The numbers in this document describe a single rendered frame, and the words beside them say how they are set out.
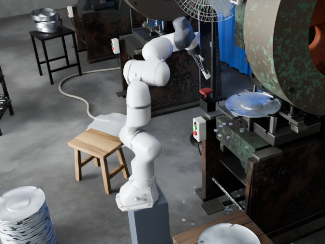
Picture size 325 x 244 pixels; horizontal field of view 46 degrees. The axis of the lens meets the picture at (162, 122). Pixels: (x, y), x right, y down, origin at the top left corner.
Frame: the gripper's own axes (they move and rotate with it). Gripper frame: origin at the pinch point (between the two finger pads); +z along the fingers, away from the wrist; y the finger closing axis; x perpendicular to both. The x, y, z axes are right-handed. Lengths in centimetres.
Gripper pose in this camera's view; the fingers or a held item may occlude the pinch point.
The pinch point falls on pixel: (206, 73)
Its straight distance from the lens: 230.6
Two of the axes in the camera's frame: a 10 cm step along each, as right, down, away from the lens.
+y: 3.9, 4.5, -8.1
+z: 4.5, 6.7, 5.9
